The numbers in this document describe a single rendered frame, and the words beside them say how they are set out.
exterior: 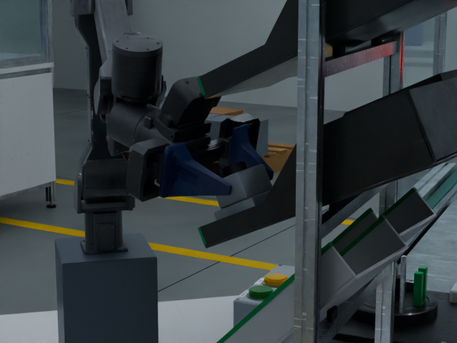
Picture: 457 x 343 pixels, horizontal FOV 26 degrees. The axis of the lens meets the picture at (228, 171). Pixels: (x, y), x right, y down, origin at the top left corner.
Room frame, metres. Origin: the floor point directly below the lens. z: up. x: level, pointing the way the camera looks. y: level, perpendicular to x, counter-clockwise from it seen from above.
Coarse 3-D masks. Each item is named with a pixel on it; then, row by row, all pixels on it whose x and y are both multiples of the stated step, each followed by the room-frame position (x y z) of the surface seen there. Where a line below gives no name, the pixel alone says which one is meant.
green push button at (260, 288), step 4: (252, 288) 1.52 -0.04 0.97; (256, 288) 1.52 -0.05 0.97; (260, 288) 1.52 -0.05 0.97; (264, 288) 1.52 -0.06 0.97; (268, 288) 1.52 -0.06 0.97; (252, 292) 1.51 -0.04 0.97; (256, 292) 1.50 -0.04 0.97; (260, 292) 1.50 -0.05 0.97; (264, 292) 1.50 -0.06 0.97; (268, 292) 1.51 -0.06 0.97; (272, 292) 1.51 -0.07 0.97; (252, 296) 1.51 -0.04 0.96; (256, 296) 1.50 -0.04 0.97; (260, 296) 1.50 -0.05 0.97; (264, 296) 1.50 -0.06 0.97
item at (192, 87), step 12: (180, 84) 1.07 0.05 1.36; (192, 84) 1.08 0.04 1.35; (168, 96) 1.08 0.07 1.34; (180, 96) 1.06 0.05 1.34; (192, 96) 1.06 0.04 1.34; (168, 108) 1.08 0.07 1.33; (180, 108) 1.06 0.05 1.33; (192, 108) 1.07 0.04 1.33; (204, 108) 1.09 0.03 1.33; (156, 120) 1.09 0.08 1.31; (168, 120) 1.07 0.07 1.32; (180, 120) 1.07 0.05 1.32; (192, 120) 1.09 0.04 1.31; (204, 120) 1.11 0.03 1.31; (168, 132) 1.07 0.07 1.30; (180, 132) 1.07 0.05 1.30
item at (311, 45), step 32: (320, 0) 0.91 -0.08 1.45; (320, 32) 0.91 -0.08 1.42; (320, 64) 0.92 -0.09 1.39; (384, 64) 1.22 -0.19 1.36; (320, 96) 0.92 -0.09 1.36; (384, 96) 1.22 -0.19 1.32; (320, 128) 0.92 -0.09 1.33; (320, 160) 0.92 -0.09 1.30; (320, 192) 0.92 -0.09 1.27; (384, 192) 1.21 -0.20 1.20; (320, 224) 0.93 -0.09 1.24; (320, 256) 0.93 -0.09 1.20; (384, 288) 1.22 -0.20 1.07; (384, 320) 1.22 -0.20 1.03
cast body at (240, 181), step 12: (228, 168) 1.04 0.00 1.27; (240, 168) 1.04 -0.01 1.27; (252, 168) 1.03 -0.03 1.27; (264, 168) 1.04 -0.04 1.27; (228, 180) 1.03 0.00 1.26; (240, 180) 1.01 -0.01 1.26; (252, 180) 1.02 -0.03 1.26; (264, 180) 1.04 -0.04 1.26; (240, 192) 1.02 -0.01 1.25; (252, 192) 1.02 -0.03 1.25; (264, 192) 1.03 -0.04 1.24; (228, 204) 1.03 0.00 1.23; (240, 204) 1.02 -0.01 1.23; (252, 204) 1.00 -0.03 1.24; (216, 216) 1.04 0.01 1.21
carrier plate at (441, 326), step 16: (448, 304) 1.45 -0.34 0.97; (352, 320) 1.38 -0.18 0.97; (448, 320) 1.38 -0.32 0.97; (336, 336) 1.33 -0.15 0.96; (352, 336) 1.32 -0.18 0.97; (368, 336) 1.32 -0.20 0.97; (400, 336) 1.32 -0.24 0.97; (416, 336) 1.32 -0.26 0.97; (432, 336) 1.32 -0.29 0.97; (448, 336) 1.32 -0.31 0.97
